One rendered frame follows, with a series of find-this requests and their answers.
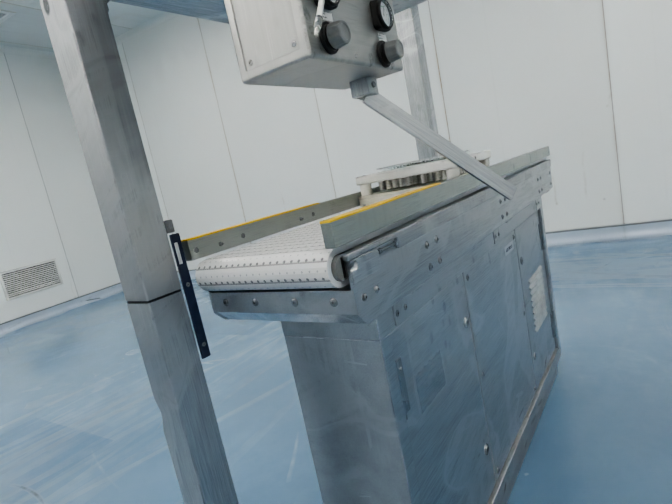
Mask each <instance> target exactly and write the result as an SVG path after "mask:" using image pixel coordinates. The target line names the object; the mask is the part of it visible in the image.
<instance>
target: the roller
mask: <svg viewBox="0 0 672 504"><path fill-rule="evenodd" d="M331 272H332V275H333V277H334V279H335V280H337V281H344V280H346V279H347V278H348V272H347V267H346V262H345V261H343V258H342V257H341V255H339V254H337V255H335V256H334V257H333V259H332V263H331Z"/></svg>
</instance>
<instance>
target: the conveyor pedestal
mask: <svg viewBox="0 0 672 504"><path fill-rule="evenodd" d="M539 205H540V208H538V209H537V210H536V204H535V201H534V202H532V203H531V204H530V205H528V206H527V207H526V208H524V209H523V210H522V211H520V212H519V213H518V214H516V215H515V216H514V217H512V219H511V220H510V221H509V222H507V223H504V224H503V225H501V226H500V227H499V233H500V241H498V242H497V243H496V244H494V238H493V232H492V233H491V234H489V235H488V236H487V237H485V238H484V239H483V240H481V241H480V242H479V243H477V244H476V245H475V246H473V247H472V248H471V249H469V250H468V251H466V252H465V253H464V254H462V255H461V256H460V257H458V258H457V259H456V260H454V261H453V262H452V263H450V264H449V265H448V266H446V267H445V268H444V269H442V270H441V271H440V272H438V273H437V274H436V275H434V276H433V277H432V278H430V279H429V280H427V281H426V282H425V285H424V286H422V287H421V288H420V289H418V290H417V291H416V292H415V293H413V294H409V295H407V296H406V299H407V305H408V310H409V316H408V317H407V318H405V319H404V320H403V321H402V322H401V323H399V324H398V325H397V326H395V321H394V315H393V310H392V307H391V308H390V309H388V310H387V311H386V312H384V313H383V314H382V315H380V316H379V317H378V318H376V319H375V320H374V321H372V322H371V323H370V324H368V325H367V324H355V323H324V322H294V321H281V325H282V330H283V334H284V337H285V341H286V346H287V350H288V354H289V359H290V363H291V367H292V372H293V376H294V380H295V384H296V389H297V393H298V397H299V402H300V406H301V410H302V415H303V419H304V423H305V428H306V432H307V436H308V441H309V445H310V449H311V454H312V458H313V462H314V466H315V471H316V475H317V479H318V484H319V488H320V492H321V497H322V501H323V504H507V502H508V499H509V496H510V494H511V491H512V489H513V486H514V484H515V481H516V478H517V476H518V473H519V471H520V468H521V466H522V463H523V460H524V458H525V455H526V453H527V450H528V448H529V445H530V442H531V440H532V437H533V435H534V432H535V430H536V427H537V424H538V422H539V419H540V417H541V414H542V411H543V409H544V406H545V404H546V401H547V399H548V396H549V393H550V391H551V388H552V386H553V383H554V381H555V378H556V375H557V373H558V372H557V364H558V361H559V359H560V356H561V349H560V342H559V334H558V326H557V319H556V311H555V303H554V295H553V287H552V279H551V271H550V263H549V255H548V248H547V240H546V232H545V224H544V216H543V208H542V199H541V196H540V197H539Z"/></svg>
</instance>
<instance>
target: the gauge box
mask: <svg viewBox="0 0 672 504"><path fill-rule="evenodd" d="M370 1H372V0H340V2H339V4H338V7H337V8H336V9H334V10H332V11H330V10H327V9H323V11H325V12H329V13H332V17H333V22H334V21H338V20H343V21H345V22H346V23H347V25H348V26H349V29H350V32H351V40H350V42H349V43H348V44H346V45H345V46H343V47H341V48H339V50H338V52H337V53H336V54H333V55H331V54H329V53H327V52H326V51H325V49H324V48H323V46H322V44H321V41H320V38H319V35H318V37H315V34H314V30H315V28H314V23H315V18H316V14H317V8H318V7H317V6H316V4H315V2H314V0H224V3H225V8H226V12H227V17H228V21H229V26H230V30H231V34H232V39H233V43H234V48H235V52H236V57H237V61H238V65H239V70H240V74H241V79H242V82H243V84H247V85H266V86H284V87H302V88H321V89H339V90H345V89H348V88H350V84H349V82H351V81H354V80H357V79H360V78H363V77H366V76H368V77H376V79H378V78H381V77H384V76H387V75H390V74H393V73H396V72H399V71H402V70H403V64H402V58H400V59H398V60H396V61H395V62H393V63H391V65H390V66H389V67H387V68H384V67H383V66H382V65H381V63H380V61H379V59H378V56H377V49H376V48H377V43H378V42H379V41H380V40H379V37H378V33H381V34H385V35H386V38H387V41H391V40H395V39H398V35H397V29H396V23H395V17H394V11H393V5H392V0H387V1H388V3H389V4H390V6H391V9H392V12H393V17H394V23H393V27H392V28H391V30H390V31H388V32H381V31H378V30H375V28H374V26H373V22H372V16H371V10H370V4H369V3H370Z"/></svg>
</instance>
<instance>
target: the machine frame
mask: <svg viewBox="0 0 672 504"><path fill-rule="evenodd" d="M39 1H40V4H41V8H42V11H43V15H44V18H45V22H46V25H47V29H48V32H49V36H50V39H51V43H52V46H53V49H54V53H55V56H56V60H57V63H58V67H59V70H60V74H61V77H62V81H63V84H64V88H65V91H66V95H67V98H68V101H69V105H70V108H71V112H72V115H73V119H74V122H75V126H76V129H77V133H78V136H79V140H80V143H81V147H82V150H83V154H84V157H85V160H86V164H87V167H88V171H89V174H90V178H91V181H92V185H93V188H94V192H95V195H96V199H97V202H98V206H99V209H100V212H101V216H102V219H103V223H104V226H105V230H106V233H107V237H108V240H109V244H110V247H111V251H112V254H113V258H114V261H115V264H116V268H117V271H118V275H119V278H120V282H121V285H122V289H123V292H124V296H125V299H126V301H127V302H128V303H127V306H128V310H129V313H130V316H131V320H132V323H133V327H134V330H135V334H136V337H137V341H138V344H139V348H140V351H141V355H142V358H143V362H144V365H145V369H146V372H147V375H148V379H149V382H150V386H151V389H152V393H153V396H154V399H155V401H156V403H157V405H158V407H159V409H160V411H161V414H162V419H163V430H164V434H165V438H166V441H167V445H168V448H169V452H170V455H171V459H172V462H173V466H174V469H175V473H176V476H177V479H178V483H179V486H180V490H181V493H182V497H183V500H184V504H239V503H238V499H237V495H236V491H235V488H234V484H233V480H232V476H231V473H230V469H229V465H228V461H227V458H226V454H225V450H224V446H223V443H222V439H221V435H220V431H219V428H218V424H217V420H216V416H215V413H214V409H213V405H212V401H211V397H210V394H209V390H208V386H207V382H206V379H205V375H204V371H203V367H202V364H201V360H200V356H199V352H198V349H197V345H196V341H195V337H194V334H193V330H192V326H191V322H190V319H189V315H188V311H187V307H186V304H185V300H184V296H183V292H182V290H181V285H180V281H179V277H178V274H177V270H176V266H175V262H174V258H173V255H172V251H171V247H170V243H169V240H168V236H167V232H166V228H165V225H164V221H163V217H162V213H161V210H160V206H159V202H158V198H157V195H156V191H155V187H154V183H153V180H152V176H151V172H150V168H149V165H148V161H147V157H146V153H145V150H144V146H143V142H142V138H141V134H140V131H139V127H138V123H137V119H136V116H135V112H134V108H133V104H132V101H131V97H130V93H129V89H128V86H127V82H126V78H125V74H124V71H123V67H122V63H121V59H120V56H119V52H118V48H117V44H116V41H115V37H114V33H113V29H112V26H111V22H110V18H109V14H108V11H107V7H106V3H105V0H39ZM394 15H395V21H396V27H397V33H398V39H399V40H400V41H401V42H402V44H403V47H404V56H403V57H402V63H403V69H404V74H405V80H406V86H407V92H408V98H409V104H410V110H411V116H413V117H414V118H416V119H417V120H419V121H420V122H422V123H423V124H425V125H426V126H428V127H429V128H430V129H432V130H433V131H435V132H436V133H438V128H437V122H436V116H435V110H434V103H433V97H432V91H431V85H430V79H429V72H428V66H427V60H426V54H425V47H424V41H423V35H422V29H421V22H420V16H419V10H418V5H416V6H413V7H411V8H408V9H406V10H404V11H401V12H399V13H397V14H394Z"/></svg>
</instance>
